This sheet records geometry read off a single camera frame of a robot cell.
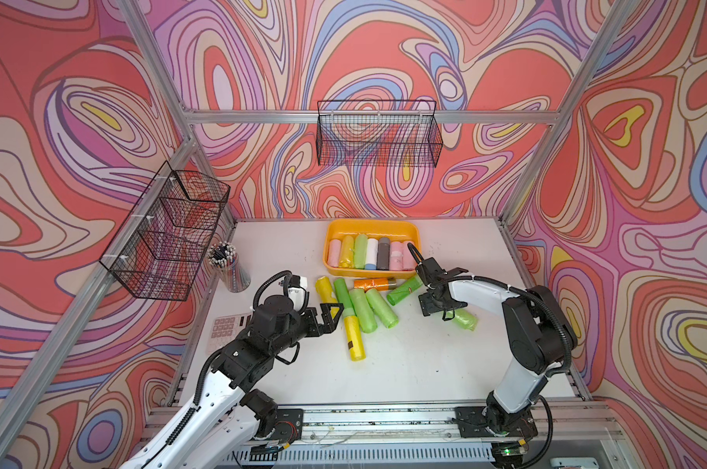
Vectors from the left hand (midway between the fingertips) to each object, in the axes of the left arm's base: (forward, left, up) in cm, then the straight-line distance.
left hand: (335, 310), depth 71 cm
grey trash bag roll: (+31, -15, -17) cm, 39 cm away
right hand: (+11, -34, -20) cm, 41 cm away
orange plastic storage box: (+47, -21, -19) cm, 55 cm away
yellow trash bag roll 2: (+27, -2, -14) cm, 31 cm away
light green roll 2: (+10, -13, -17) cm, 24 cm away
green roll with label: (+17, -21, -18) cm, 33 cm away
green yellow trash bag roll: (+5, -4, -19) cm, 20 cm away
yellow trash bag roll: (+17, +5, -18) cm, 25 cm away
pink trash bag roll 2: (+32, +2, -17) cm, 36 cm away
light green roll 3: (+7, -39, -17) cm, 43 cm away
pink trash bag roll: (+31, -20, -16) cm, 40 cm away
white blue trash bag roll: (+32, -11, -17) cm, 37 cm away
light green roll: (+10, -8, -18) cm, 21 cm away
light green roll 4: (+33, -7, -16) cm, 37 cm away
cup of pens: (+20, +35, -4) cm, 41 cm away
